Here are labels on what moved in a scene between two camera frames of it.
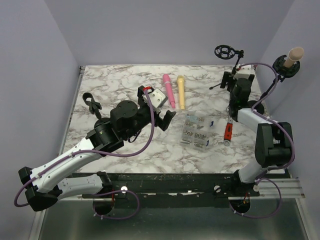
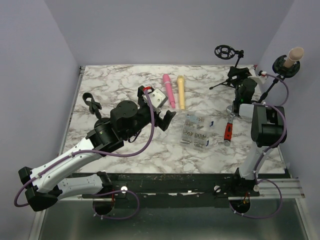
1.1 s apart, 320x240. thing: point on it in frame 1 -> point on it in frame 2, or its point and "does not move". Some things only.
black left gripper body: x=144 y=114 does not move
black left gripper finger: x=140 y=95 does not move
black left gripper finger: x=164 y=123 does not move
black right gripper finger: x=225 y=79 -> x=238 y=74
